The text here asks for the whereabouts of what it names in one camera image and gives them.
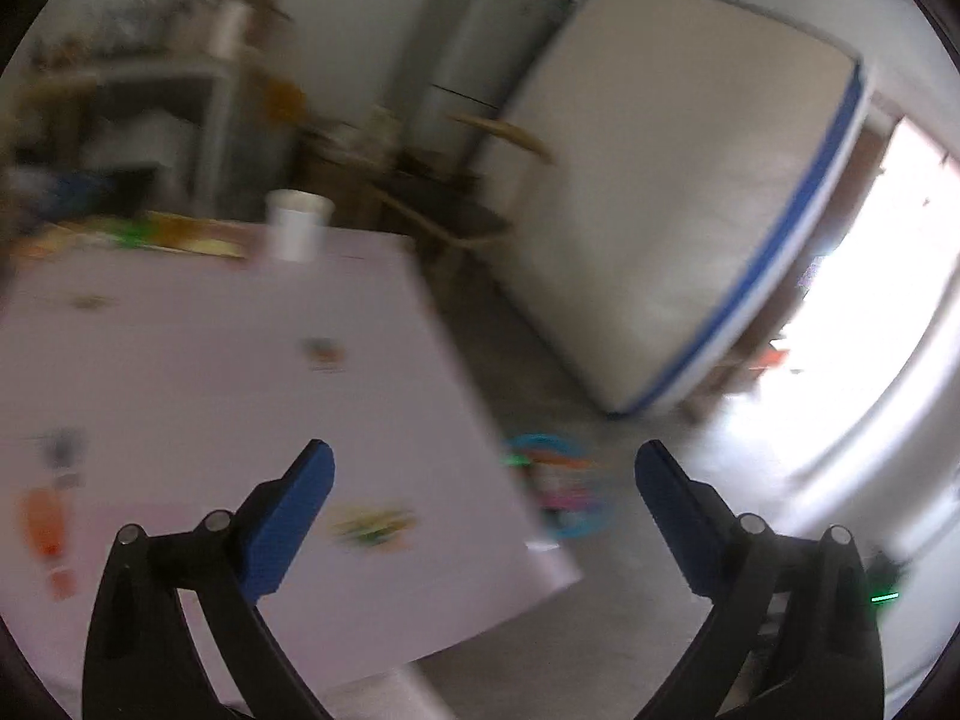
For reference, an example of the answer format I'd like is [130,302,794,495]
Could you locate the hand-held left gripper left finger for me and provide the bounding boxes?
[81,439,337,720]

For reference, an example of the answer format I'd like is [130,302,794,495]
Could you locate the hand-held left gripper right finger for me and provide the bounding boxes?
[634,439,886,720]

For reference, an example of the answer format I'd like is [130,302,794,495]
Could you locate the blue plastic basket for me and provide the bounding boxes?
[501,431,623,541]

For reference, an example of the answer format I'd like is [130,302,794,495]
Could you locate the pink tablecloth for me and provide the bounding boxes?
[0,217,586,720]

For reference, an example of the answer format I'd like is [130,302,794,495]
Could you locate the white paper cup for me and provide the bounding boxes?
[264,190,335,265]

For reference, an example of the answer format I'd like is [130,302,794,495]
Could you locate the yellow orange snack packet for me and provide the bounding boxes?
[146,211,248,260]

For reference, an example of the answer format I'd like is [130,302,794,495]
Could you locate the white mattress blue edge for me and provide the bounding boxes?
[480,0,875,417]

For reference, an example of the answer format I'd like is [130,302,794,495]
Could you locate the wooden chair dark seat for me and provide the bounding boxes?
[367,111,556,278]

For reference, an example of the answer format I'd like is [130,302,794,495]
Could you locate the white metal table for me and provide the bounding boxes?
[15,60,248,218]

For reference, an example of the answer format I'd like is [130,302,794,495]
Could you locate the yellow plastic bag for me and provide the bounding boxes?
[259,79,308,125]

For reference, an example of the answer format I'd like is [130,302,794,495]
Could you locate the paper towel roll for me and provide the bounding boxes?
[206,0,252,61]

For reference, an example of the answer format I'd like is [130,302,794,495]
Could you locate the grey fridge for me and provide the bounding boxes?
[390,0,578,166]

